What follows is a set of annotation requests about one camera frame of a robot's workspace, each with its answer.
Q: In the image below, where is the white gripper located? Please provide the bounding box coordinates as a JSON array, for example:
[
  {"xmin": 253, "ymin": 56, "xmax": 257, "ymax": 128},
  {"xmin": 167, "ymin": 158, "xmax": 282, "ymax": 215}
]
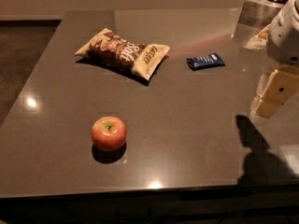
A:
[{"xmin": 253, "ymin": 0, "xmax": 299, "ymax": 119}]

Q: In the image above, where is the blue rxbar blueberry bar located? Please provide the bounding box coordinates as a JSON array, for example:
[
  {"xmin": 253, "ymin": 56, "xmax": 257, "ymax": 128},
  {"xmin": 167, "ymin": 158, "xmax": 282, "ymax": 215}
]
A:
[{"xmin": 187, "ymin": 53, "xmax": 225, "ymax": 71}]

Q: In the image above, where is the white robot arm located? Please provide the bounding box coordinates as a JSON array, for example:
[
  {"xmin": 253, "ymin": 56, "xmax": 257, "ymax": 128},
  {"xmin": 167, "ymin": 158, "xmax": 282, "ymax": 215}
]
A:
[{"xmin": 250, "ymin": 0, "xmax": 299, "ymax": 118}]

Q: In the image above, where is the brown chip bag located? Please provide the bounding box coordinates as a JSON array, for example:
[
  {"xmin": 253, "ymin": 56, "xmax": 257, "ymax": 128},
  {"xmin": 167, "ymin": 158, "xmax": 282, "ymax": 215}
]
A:
[{"xmin": 75, "ymin": 28, "xmax": 170, "ymax": 81}]

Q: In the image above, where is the metallic dispenser base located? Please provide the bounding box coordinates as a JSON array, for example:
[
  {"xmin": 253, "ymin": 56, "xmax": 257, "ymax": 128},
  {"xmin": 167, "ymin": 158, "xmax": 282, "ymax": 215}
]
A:
[{"xmin": 233, "ymin": 0, "xmax": 283, "ymax": 49}]

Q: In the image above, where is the red apple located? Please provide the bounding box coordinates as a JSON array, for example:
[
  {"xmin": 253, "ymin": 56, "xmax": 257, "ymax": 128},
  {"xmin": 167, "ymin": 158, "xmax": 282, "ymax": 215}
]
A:
[{"xmin": 91, "ymin": 117, "xmax": 127, "ymax": 152}]

